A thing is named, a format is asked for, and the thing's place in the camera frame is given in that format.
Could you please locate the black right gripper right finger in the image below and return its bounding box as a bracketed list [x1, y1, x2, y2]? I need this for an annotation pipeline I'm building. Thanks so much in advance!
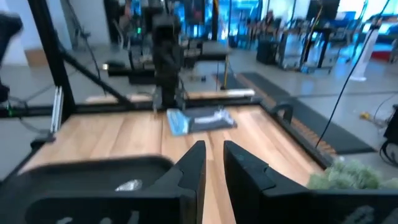
[223, 139, 398, 224]

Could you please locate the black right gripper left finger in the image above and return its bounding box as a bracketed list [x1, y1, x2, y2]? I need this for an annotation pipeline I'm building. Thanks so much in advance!
[0, 139, 207, 224]

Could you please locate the black desk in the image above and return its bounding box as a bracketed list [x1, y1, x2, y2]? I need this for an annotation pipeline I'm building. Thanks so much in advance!
[183, 39, 231, 62]

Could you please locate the white bar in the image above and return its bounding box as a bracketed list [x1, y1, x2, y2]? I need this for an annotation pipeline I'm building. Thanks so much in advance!
[223, 88, 256, 98]

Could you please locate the black hazard striped floor mat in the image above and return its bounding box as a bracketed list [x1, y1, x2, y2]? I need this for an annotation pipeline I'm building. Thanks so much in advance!
[216, 71, 376, 156]

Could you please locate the green artificial plant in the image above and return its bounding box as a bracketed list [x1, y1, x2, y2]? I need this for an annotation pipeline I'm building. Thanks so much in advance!
[306, 157, 398, 190]

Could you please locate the black bin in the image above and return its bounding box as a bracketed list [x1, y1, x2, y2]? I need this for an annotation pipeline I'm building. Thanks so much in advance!
[256, 39, 281, 65]

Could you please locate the white floor stand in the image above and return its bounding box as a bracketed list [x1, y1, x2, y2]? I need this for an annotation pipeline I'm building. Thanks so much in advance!
[349, 24, 379, 83]

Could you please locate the black frame clamp handle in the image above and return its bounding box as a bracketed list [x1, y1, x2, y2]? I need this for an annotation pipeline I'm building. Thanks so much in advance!
[269, 101, 295, 126]

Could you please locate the silver aluminium bracket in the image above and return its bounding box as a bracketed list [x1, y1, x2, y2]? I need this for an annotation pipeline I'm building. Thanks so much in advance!
[50, 86, 65, 134]

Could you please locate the black metal table frame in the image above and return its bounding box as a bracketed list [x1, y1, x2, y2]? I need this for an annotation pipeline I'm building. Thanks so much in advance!
[0, 0, 335, 170]

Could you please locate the black coiled cable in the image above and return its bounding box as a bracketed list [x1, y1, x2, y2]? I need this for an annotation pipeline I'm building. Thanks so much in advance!
[378, 139, 398, 167]

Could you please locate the long black hanging cable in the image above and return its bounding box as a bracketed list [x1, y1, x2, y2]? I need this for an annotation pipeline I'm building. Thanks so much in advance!
[315, 0, 391, 149]

